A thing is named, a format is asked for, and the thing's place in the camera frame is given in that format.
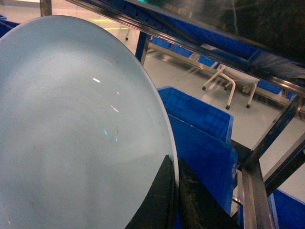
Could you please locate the white round stool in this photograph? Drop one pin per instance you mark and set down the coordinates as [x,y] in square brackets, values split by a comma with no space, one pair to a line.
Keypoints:
[233,76]

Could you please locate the blue bin right rear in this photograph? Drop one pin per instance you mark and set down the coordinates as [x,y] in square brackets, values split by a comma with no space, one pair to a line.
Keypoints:
[197,113]

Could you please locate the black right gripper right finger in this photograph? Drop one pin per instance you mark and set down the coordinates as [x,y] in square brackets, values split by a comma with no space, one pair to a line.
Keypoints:
[197,208]

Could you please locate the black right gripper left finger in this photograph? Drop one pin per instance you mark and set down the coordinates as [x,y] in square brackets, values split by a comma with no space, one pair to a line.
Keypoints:
[158,210]

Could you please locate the steel wheeled shelf rack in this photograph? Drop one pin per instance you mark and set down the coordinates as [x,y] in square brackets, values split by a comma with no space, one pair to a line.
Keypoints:
[264,39]

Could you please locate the blue target bin right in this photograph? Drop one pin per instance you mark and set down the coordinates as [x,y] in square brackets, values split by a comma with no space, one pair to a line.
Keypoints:
[213,161]

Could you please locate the light blue oval tray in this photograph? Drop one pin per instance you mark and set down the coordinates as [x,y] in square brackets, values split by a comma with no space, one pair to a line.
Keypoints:
[83,130]

